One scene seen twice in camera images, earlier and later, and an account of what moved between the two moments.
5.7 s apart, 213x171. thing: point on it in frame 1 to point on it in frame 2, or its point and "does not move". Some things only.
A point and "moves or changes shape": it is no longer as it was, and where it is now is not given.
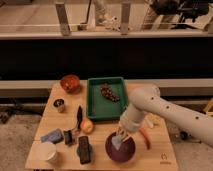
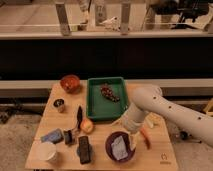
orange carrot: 146,137 does not move
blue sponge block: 55,136 does not move
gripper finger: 125,137 to 133,140
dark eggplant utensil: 79,116 does not move
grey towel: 116,141 moves or changes shape
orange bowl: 70,83 does not move
